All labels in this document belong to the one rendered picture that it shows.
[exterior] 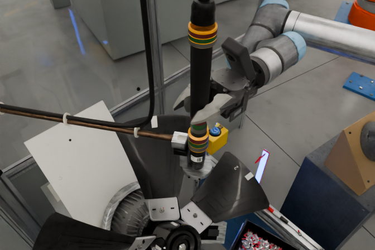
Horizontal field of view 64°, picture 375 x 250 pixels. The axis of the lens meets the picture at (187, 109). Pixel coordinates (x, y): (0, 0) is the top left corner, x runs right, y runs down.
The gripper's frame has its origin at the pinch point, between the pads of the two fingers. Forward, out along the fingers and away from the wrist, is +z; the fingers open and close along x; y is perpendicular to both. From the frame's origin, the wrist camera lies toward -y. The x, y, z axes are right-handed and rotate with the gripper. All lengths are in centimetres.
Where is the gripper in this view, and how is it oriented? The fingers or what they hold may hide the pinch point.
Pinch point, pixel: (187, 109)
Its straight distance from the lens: 53.6
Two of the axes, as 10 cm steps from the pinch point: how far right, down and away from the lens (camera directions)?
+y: 0.0, 7.0, 7.1
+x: -6.8, -5.2, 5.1
